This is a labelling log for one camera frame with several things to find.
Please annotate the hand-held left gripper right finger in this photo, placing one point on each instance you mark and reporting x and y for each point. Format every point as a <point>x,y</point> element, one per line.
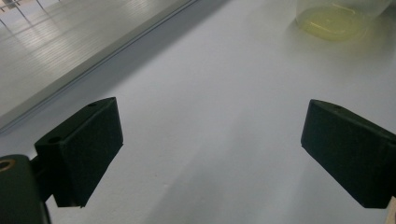
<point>348,149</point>

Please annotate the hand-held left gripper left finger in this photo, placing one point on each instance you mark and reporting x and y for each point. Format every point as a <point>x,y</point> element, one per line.
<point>84,155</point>

